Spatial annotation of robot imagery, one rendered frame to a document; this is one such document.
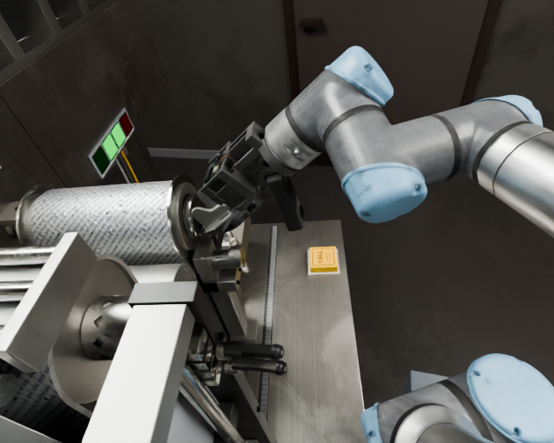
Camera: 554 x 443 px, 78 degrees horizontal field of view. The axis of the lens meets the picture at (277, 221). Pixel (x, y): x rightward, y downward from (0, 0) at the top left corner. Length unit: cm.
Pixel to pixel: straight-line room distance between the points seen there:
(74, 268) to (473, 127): 39
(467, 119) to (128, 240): 49
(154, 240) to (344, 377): 47
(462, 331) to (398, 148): 164
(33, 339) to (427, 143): 37
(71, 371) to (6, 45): 65
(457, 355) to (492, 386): 131
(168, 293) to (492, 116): 35
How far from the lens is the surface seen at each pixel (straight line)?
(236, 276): 64
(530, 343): 204
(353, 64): 41
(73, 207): 64
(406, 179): 35
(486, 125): 42
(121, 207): 59
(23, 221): 69
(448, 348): 189
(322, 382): 78
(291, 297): 88
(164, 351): 24
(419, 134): 39
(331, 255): 92
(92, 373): 41
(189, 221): 57
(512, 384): 60
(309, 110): 42
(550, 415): 60
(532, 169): 37
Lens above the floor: 164
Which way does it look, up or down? 45 degrees down
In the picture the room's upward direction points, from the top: 10 degrees counter-clockwise
